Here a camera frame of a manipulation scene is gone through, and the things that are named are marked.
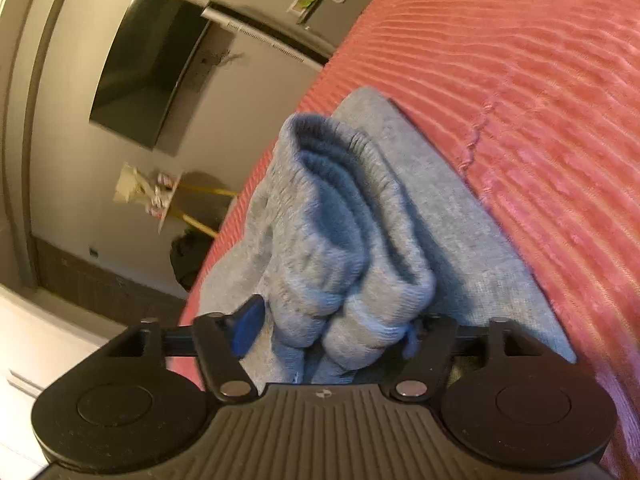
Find grey sweatpants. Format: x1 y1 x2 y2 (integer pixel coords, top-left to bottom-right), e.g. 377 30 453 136
200 88 576 387

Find white wardrobe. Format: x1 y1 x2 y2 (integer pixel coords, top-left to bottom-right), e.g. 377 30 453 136
1 286 124 479

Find black bag on floor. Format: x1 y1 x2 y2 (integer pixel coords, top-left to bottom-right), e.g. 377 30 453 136
169 229 214 292

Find cream wrapped flower bouquet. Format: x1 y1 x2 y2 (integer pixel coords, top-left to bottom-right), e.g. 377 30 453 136
113 164 175 218

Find round yellow-legged side table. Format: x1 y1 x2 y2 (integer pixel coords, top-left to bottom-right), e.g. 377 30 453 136
157 170 240 240

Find red ribbed bedspread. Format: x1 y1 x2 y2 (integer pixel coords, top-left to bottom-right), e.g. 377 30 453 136
183 0 639 479

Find black wall television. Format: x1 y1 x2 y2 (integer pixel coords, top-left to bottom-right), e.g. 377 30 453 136
90 0 209 148

